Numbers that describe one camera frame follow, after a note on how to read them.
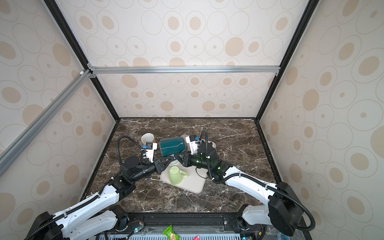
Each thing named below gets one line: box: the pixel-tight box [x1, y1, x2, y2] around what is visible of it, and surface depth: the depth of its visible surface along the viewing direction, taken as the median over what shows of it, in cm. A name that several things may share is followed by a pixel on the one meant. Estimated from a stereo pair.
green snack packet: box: [162, 224, 181, 240], surface depth 70 cm
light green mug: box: [168, 165, 189, 185], surface depth 83 cm
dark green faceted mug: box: [159, 137, 186, 157], surface depth 69 cm
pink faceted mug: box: [141, 132, 155, 146], surface depth 98 cm
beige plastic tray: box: [160, 167, 208, 194], surface depth 88 cm
